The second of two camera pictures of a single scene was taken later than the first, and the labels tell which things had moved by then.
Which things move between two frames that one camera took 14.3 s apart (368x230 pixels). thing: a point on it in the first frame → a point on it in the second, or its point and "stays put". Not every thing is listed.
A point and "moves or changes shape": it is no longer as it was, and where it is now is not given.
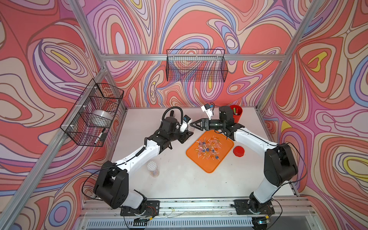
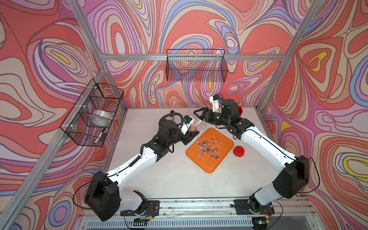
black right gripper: [204, 124] → [205, 111]
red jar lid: [238, 151] stays put
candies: [209, 148] stays put
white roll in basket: [99, 118] stays put
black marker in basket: [96, 141] stays put
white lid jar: [152, 167] moves or changes shape
